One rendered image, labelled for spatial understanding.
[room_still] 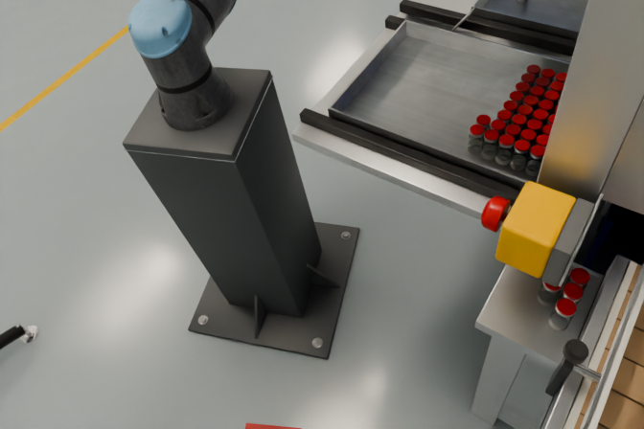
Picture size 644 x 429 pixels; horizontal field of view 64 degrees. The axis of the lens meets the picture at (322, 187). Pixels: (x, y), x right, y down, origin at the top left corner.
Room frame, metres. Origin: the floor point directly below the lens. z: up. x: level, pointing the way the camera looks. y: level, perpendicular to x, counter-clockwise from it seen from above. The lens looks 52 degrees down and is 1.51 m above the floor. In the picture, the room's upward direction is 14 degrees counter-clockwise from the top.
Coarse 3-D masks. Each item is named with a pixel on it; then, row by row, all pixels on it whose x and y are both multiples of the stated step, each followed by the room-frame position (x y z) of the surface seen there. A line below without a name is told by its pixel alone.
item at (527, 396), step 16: (592, 240) 0.30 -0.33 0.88; (608, 240) 0.30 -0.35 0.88; (576, 256) 0.29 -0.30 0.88; (608, 256) 0.28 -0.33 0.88; (624, 256) 0.27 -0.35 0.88; (640, 256) 0.27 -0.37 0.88; (592, 272) 0.26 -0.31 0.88; (528, 368) 0.27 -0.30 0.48; (544, 368) 0.26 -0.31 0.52; (528, 384) 0.27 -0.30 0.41; (544, 384) 0.25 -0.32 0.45; (512, 400) 0.27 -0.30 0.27; (528, 400) 0.26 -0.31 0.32; (544, 400) 0.24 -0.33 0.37; (512, 416) 0.26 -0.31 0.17; (528, 416) 0.24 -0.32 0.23
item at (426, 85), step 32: (416, 32) 0.79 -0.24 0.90; (448, 32) 0.74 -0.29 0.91; (384, 64) 0.74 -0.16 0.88; (416, 64) 0.72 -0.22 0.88; (448, 64) 0.70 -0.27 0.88; (480, 64) 0.68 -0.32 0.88; (512, 64) 0.66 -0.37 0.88; (544, 64) 0.62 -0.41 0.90; (352, 96) 0.67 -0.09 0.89; (384, 96) 0.66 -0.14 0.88; (416, 96) 0.64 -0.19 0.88; (448, 96) 0.62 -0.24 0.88; (480, 96) 0.60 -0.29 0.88; (384, 128) 0.55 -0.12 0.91; (416, 128) 0.57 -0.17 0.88; (448, 128) 0.55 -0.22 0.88; (448, 160) 0.47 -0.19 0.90; (480, 160) 0.47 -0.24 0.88
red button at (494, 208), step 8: (496, 200) 0.31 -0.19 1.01; (504, 200) 0.31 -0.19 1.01; (488, 208) 0.31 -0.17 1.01; (496, 208) 0.30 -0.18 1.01; (504, 208) 0.30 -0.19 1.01; (488, 216) 0.30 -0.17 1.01; (496, 216) 0.29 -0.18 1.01; (504, 216) 0.30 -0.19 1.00; (488, 224) 0.29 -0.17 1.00; (496, 224) 0.29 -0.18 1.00
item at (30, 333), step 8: (16, 328) 0.87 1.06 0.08; (24, 328) 0.88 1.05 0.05; (32, 328) 0.89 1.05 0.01; (0, 336) 0.84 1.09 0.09; (8, 336) 0.84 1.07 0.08; (16, 336) 0.85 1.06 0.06; (24, 336) 0.87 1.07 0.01; (32, 336) 0.86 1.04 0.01; (0, 344) 0.82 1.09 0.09; (8, 344) 0.83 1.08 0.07
